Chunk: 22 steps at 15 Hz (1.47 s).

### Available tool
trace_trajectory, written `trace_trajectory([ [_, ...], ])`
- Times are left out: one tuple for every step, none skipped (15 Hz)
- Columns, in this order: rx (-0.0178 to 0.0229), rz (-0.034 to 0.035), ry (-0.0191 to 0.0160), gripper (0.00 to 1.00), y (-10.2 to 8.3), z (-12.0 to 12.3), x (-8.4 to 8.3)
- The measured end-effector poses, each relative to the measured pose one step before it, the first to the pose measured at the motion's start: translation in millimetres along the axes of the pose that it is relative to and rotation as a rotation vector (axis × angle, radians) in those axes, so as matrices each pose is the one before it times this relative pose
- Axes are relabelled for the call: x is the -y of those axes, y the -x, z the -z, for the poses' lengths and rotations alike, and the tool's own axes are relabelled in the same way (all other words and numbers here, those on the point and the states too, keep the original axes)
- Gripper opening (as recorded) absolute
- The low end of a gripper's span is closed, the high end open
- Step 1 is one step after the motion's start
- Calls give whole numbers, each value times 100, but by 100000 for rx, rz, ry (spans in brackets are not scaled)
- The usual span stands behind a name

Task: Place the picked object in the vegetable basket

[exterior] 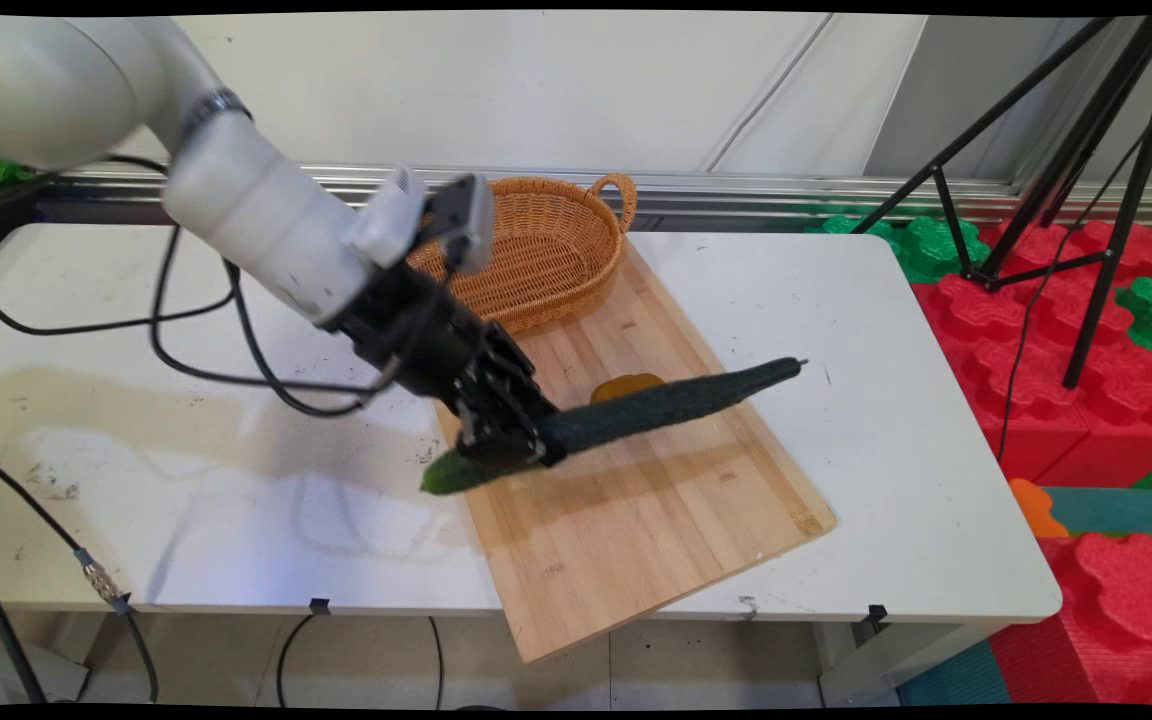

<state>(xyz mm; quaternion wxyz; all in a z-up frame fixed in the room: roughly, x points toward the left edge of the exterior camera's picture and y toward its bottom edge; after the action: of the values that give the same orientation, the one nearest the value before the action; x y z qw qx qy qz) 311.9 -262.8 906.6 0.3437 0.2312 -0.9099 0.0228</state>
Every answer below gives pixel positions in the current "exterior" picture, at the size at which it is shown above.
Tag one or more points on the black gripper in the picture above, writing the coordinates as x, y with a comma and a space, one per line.
416, 335

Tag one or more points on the dark green cucumber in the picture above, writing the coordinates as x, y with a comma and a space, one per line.
666, 403

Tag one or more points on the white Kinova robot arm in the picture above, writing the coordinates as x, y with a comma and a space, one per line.
256, 210

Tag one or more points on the yellow-brown potato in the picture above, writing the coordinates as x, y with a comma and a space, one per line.
626, 385

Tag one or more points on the wooden cutting board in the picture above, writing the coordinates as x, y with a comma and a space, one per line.
636, 520

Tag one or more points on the white table leg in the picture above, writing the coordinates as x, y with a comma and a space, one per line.
886, 660

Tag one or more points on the red foam block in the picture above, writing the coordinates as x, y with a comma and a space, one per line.
1106, 620
1086, 245
1086, 420
1026, 320

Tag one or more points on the orange foam block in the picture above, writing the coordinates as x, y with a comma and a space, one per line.
1034, 508

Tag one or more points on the black tripod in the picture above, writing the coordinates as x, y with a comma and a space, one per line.
1086, 150

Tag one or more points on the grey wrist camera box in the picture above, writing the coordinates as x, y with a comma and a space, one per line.
461, 220

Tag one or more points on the aluminium wall rail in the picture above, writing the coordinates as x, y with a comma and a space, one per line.
736, 190

